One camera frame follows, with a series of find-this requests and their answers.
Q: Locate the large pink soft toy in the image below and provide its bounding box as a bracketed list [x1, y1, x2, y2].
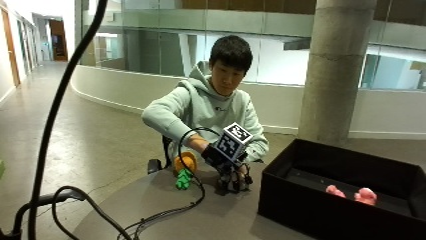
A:
[353, 187, 379, 206]

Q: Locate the brown wooden door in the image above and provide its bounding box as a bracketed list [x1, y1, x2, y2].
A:
[48, 19, 69, 62]

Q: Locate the green soft toy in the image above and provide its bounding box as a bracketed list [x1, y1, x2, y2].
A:
[174, 168, 194, 191]

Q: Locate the small pink soft toy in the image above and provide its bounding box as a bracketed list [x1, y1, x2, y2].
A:
[325, 184, 347, 199]

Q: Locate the black looped cable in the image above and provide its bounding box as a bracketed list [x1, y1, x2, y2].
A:
[0, 185, 134, 240]

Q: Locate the large black box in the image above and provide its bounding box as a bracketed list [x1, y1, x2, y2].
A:
[257, 138, 426, 240]

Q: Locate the orange soft toy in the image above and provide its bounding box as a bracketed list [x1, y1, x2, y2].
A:
[171, 151, 198, 175]

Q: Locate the glass balustrade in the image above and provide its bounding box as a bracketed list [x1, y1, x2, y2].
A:
[78, 0, 426, 92]

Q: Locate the black chair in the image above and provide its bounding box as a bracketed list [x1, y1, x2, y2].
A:
[146, 134, 175, 175]

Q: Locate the white marker cube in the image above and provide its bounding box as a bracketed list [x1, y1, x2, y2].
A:
[214, 121, 255, 162]

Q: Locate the the person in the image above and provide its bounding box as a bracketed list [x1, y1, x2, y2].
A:
[141, 34, 270, 168]

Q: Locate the thin black glove cable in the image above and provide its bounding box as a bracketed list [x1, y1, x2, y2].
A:
[116, 126, 222, 240]

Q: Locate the concrete pillar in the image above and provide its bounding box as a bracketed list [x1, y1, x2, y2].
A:
[297, 0, 379, 145]

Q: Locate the thick black cable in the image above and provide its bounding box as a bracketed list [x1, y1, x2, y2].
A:
[26, 0, 110, 240]

